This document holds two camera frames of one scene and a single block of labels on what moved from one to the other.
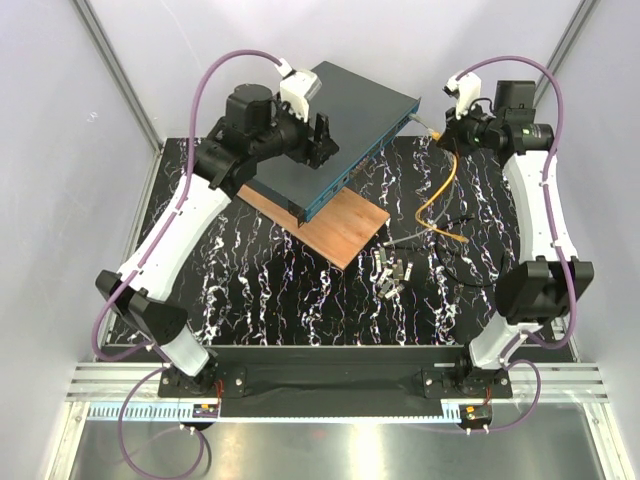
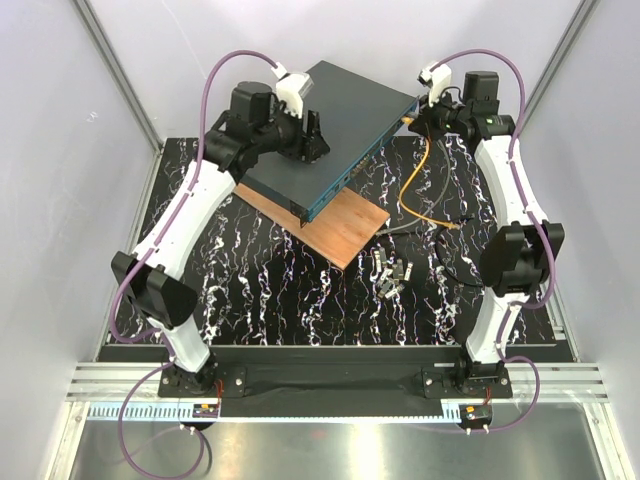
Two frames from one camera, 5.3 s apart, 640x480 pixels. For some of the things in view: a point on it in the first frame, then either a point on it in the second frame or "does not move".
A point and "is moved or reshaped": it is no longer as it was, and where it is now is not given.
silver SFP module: (398, 271) does not move
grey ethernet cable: (418, 233) is moved or reshaped
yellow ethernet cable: (418, 222) -> (410, 120)
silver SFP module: (408, 271) does not move
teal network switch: (363, 115) does not move
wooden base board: (340, 232) does not move
